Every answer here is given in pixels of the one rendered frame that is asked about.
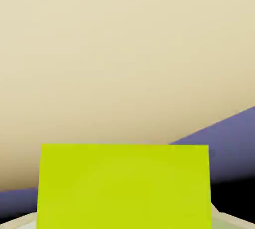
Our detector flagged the small yellow-green cube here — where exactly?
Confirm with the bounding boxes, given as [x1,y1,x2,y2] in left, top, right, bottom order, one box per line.
[36,143,213,229]

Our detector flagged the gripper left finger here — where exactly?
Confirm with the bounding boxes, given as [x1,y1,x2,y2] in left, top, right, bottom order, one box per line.
[0,211,38,229]

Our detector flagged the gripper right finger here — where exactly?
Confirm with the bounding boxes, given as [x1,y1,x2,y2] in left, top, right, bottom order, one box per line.
[210,203,255,229]

